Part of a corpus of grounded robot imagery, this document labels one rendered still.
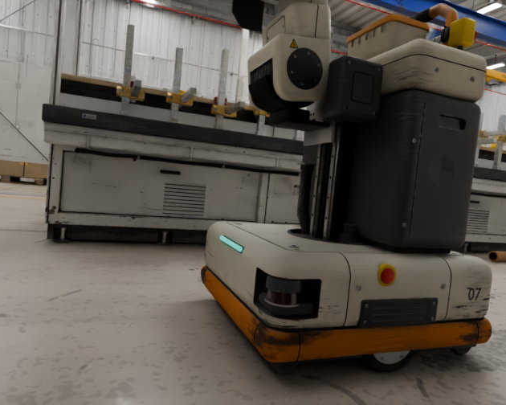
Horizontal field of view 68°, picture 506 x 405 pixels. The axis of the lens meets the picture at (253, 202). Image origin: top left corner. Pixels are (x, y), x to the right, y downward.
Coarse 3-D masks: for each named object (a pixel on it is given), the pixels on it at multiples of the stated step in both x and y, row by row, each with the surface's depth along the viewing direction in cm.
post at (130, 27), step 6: (132, 24) 190; (132, 30) 189; (126, 36) 190; (132, 36) 190; (126, 42) 189; (132, 42) 190; (126, 48) 189; (132, 48) 190; (126, 54) 189; (132, 54) 190; (126, 60) 190; (132, 60) 191; (126, 66) 190; (126, 72) 190; (126, 78) 190; (126, 84) 190; (126, 102) 191; (126, 108) 191
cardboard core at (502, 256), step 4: (492, 252) 289; (496, 252) 284; (500, 252) 286; (504, 252) 287; (488, 256) 289; (492, 256) 290; (496, 256) 292; (500, 256) 283; (504, 256) 285; (492, 260) 286; (496, 260) 284; (500, 260) 285; (504, 260) 287
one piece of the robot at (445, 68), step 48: (432, 48) 91; (384, 96) 102; (432, 96) 92; (480, 96) 98; (336, 144) 109; (384, 144) 98; (432, 144) 93; (336, 192) 110; (384, 192) 97; (432, 192) 95; (336, 240) 110; (384, 240) 96; (432, 240) 96
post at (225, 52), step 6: (222, 54) 207; (228, 54) 208; (222, 60) 207; (222, 66) 208; (222, 72) 208; (222, 78) 208; (222, 84) 208; (222, 90) 209; (222, 96) 209; (222, 102) 209; (216, 120) 210; (222, 120) 210
